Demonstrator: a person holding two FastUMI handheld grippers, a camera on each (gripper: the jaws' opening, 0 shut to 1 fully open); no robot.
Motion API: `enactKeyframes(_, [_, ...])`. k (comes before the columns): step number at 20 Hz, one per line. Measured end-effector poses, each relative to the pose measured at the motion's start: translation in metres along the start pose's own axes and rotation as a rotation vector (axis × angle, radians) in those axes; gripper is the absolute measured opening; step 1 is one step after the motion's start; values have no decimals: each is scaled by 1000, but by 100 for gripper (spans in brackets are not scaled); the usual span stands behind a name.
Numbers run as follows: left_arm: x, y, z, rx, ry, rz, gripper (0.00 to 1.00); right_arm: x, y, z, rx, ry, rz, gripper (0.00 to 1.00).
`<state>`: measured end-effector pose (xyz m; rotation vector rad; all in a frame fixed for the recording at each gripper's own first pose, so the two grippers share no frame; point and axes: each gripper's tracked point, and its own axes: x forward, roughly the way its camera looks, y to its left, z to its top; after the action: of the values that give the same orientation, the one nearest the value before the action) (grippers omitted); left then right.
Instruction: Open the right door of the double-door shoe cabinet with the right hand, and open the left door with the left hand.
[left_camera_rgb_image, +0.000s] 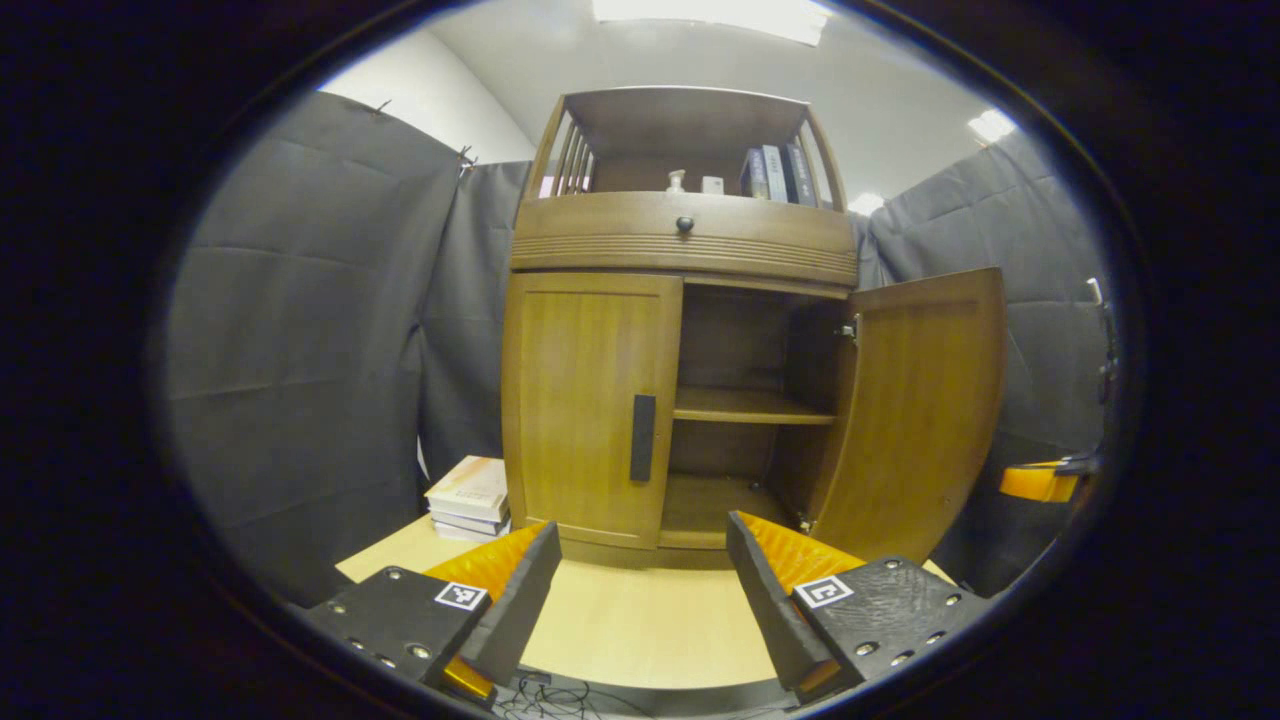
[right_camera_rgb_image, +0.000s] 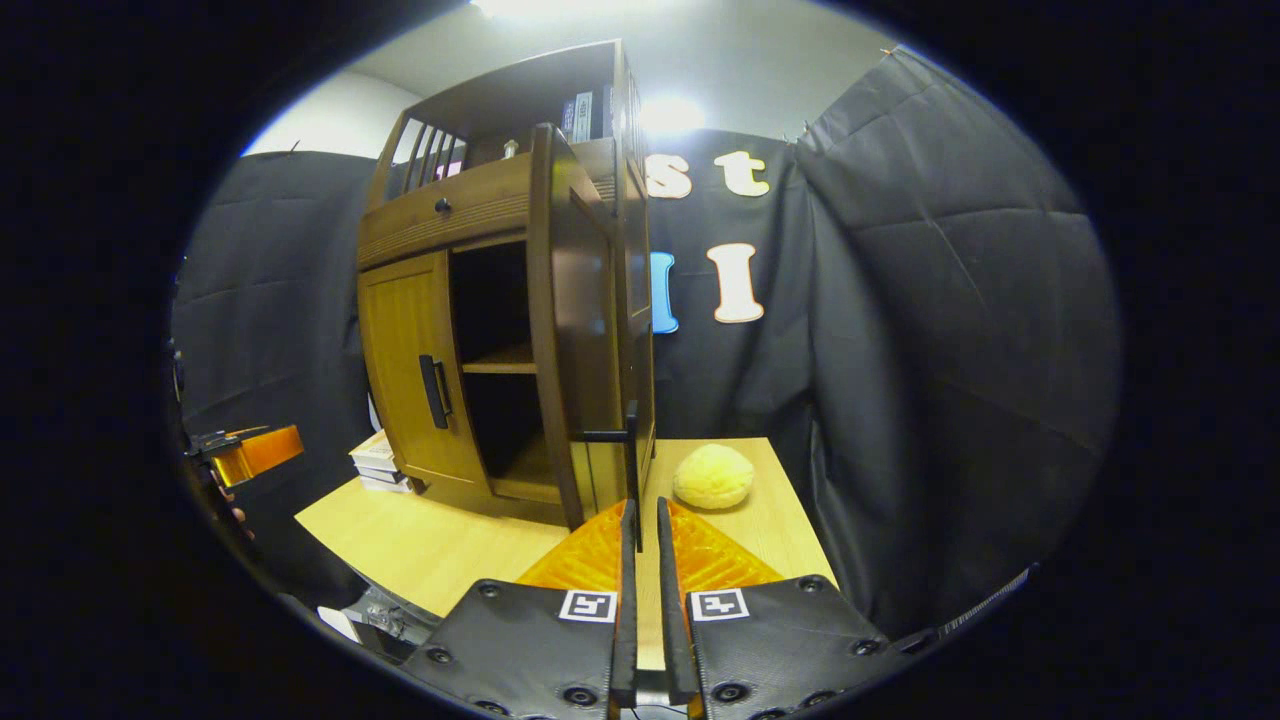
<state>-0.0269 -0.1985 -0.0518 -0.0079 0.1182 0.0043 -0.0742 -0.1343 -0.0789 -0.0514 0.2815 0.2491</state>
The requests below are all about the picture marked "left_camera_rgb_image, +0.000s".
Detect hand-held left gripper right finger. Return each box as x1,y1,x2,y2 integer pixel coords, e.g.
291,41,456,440
726,510,991,701

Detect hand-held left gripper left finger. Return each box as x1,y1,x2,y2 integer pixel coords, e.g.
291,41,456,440
300,520,563,706

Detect wooden shoe cabinet door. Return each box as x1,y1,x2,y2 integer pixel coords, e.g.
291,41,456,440
502,272,684,549
805,266,1008,566

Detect wooden double-door shoe cabinet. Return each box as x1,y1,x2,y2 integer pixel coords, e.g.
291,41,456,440
500,85,861,571

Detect wooden cabinet drawer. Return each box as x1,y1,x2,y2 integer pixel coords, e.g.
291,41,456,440
510,192,859,288

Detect thick beige cover book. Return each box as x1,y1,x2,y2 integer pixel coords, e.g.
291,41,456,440
425,456,509,521

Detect black backdrop cloth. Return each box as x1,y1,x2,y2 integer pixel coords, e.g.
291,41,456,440
165,90,1113,606

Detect dark spine book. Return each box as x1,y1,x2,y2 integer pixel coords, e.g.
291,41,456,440
785,140,819,207

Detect large ceiling light panel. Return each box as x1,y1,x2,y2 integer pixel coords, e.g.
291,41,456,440
592,0,831,46

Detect tangled black floor cables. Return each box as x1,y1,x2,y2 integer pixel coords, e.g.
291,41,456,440
497,672,651,720

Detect black door handle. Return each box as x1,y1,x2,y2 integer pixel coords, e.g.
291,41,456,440
630,394,658,483

